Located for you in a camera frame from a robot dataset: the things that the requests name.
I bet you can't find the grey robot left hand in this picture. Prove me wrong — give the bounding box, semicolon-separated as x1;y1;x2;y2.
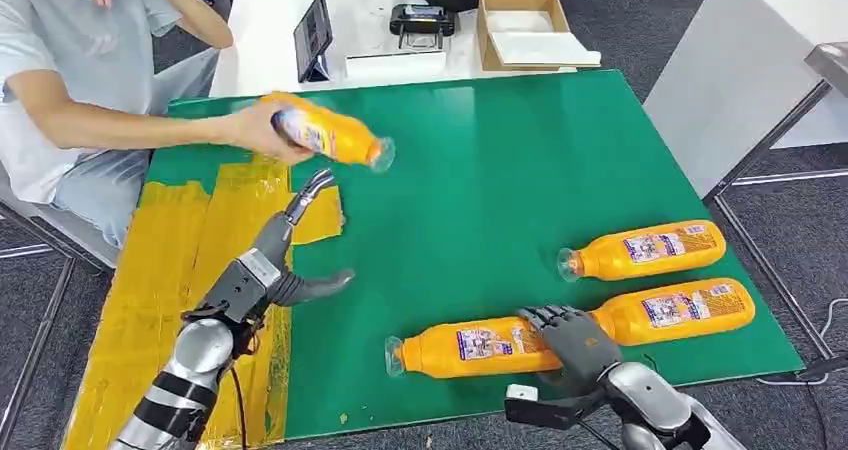
254;167;358;308

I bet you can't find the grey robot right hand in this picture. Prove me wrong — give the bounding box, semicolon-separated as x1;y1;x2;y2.
515;305;625;396

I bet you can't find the person's right hand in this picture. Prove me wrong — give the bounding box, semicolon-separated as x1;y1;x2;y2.
223;98;317;168

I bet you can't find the orange drink bottle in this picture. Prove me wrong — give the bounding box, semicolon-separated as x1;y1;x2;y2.
557;219;728;284
588;277;757;348
260;90;397;174
384;315;566;380

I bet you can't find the black tablet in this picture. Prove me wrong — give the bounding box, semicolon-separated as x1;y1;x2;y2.
292;0;335;85

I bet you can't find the person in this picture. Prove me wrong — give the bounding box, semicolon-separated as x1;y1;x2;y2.
0;0;223;269

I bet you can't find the yellow taped sheet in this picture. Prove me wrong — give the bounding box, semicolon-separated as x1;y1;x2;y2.
60;155;346;450

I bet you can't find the white table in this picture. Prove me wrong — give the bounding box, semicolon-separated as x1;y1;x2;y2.
209;0;579;99

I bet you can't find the green table mat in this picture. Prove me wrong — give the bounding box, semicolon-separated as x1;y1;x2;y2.
144;69;806;440

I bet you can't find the black label printer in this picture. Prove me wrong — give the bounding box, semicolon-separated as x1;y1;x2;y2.
388;3;458;53

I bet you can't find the brown cardboard box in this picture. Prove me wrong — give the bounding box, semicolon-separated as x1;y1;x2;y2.
475;0;603;73

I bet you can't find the small white foam sheet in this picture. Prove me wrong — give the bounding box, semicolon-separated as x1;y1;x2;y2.
486;10;556;34

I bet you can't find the large white foam board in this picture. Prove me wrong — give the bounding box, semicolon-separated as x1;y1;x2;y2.
490;30;603;69

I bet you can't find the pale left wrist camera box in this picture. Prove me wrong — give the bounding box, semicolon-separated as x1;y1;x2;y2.
197;247;284;324

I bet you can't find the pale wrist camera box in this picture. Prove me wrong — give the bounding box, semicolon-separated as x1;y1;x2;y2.
197;247;284;324
504;383;599;433

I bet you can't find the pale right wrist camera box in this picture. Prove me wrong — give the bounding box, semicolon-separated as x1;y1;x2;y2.
504;383;599;433

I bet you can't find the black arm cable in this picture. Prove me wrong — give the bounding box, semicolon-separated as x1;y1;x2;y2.
227;363;251;450

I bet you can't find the white floor cable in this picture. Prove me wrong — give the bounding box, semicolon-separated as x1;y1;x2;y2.
753;297;848;389

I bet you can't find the grey metal floor frame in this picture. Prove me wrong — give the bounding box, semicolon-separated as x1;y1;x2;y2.
0;201;115;443

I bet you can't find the black metal table frame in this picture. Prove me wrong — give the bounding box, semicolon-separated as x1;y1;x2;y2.
700;81;837;363

